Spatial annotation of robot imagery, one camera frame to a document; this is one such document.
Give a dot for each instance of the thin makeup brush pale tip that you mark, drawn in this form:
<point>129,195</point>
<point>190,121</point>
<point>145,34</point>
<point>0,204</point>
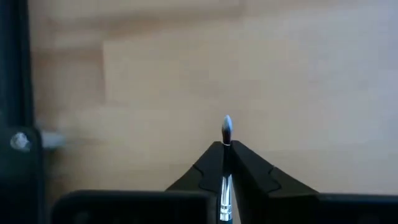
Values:
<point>227,130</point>

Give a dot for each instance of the black aluminium table frame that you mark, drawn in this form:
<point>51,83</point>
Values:
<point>15,62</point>

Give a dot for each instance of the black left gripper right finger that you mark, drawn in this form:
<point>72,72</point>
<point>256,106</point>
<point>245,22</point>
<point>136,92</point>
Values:
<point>295,208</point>

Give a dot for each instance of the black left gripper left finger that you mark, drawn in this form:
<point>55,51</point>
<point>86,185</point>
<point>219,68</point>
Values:
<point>140,208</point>

